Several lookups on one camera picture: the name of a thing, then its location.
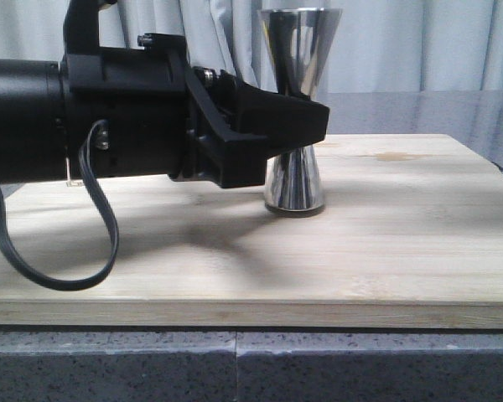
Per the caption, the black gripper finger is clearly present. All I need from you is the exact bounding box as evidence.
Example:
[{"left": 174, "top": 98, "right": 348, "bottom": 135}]
[{"left": 217, "top": 70, "right": 329, "bottom": 146}]

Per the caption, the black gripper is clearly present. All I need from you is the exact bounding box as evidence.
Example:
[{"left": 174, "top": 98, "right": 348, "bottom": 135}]
[{"left": 60, "top": 33, "right": 304, "bottom": 188}]

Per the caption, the steel double jigger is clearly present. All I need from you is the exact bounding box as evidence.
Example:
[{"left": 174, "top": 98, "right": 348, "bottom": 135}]
[{"left": 258, "top": 8, "right": 343, "bottom": 217}]

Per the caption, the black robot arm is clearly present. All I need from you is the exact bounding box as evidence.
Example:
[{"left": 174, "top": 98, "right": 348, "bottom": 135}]
[{"left": 0, "top": 33, "right": 329, "bottom": 188}]

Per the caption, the grey curtain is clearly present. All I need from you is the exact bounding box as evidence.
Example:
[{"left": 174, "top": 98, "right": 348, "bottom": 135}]
[{"left": 0, "top": 1, "right": 503, "bottom": 93}]

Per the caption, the bamboo cutting board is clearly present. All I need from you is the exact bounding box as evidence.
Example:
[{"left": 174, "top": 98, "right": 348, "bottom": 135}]
[{"left": 0, "top": 134, "right": 503, "bottom": 329}]

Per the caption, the camera mount bracket wrist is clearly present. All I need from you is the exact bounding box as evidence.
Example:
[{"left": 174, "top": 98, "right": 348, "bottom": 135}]
[{"left": 63, "top": 0, "right": 117, "bottom": 56}]

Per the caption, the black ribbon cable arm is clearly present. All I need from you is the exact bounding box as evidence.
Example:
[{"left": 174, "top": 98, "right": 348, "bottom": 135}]
[{"left": 0, "top": 119, "right": 120, "bottom": 291}]

